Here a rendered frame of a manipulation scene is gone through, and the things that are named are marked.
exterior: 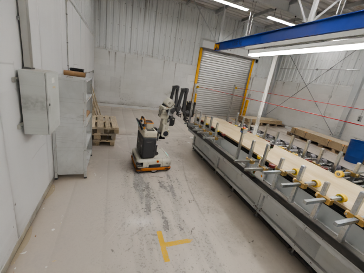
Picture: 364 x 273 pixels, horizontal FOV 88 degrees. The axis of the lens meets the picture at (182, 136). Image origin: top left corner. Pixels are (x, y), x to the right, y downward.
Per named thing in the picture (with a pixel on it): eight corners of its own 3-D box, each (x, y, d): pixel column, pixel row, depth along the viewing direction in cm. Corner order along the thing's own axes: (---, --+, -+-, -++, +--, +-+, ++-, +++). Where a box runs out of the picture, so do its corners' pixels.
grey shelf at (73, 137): (54, 179, 291) (47, 76, 244) (67, 155, 370) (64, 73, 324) (86, 178, 306) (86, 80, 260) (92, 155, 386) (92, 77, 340)
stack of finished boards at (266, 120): (281, 124, 1039) (282, 121, 1033) (247, 122, 947) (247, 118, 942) (271, 121, 1106) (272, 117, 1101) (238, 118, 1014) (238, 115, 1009)
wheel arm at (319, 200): (305, 205, 158) (307, 201, 157) (301, 202, 161) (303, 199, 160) (343, 200, 176) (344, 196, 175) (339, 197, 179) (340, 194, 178)
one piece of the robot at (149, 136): (140, 164, 342) (144, 120, 317) (135, 152, 389) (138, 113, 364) (157, 163, 356) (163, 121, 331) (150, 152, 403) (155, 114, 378)
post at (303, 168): (288, 206, 201) (304, 166, 187) (286, 203, 204) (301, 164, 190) (291, 206, 202) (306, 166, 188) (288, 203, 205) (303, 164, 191)
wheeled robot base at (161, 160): (136, 173, 339) (137, 160, 332) (130, 157, 394) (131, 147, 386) (170, 170, 367) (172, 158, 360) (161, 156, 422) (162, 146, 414)
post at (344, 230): (340, 242, 156) (365, 193, 141) (336, 239, 159) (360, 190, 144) (343, 241, 157) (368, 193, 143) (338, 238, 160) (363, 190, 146)
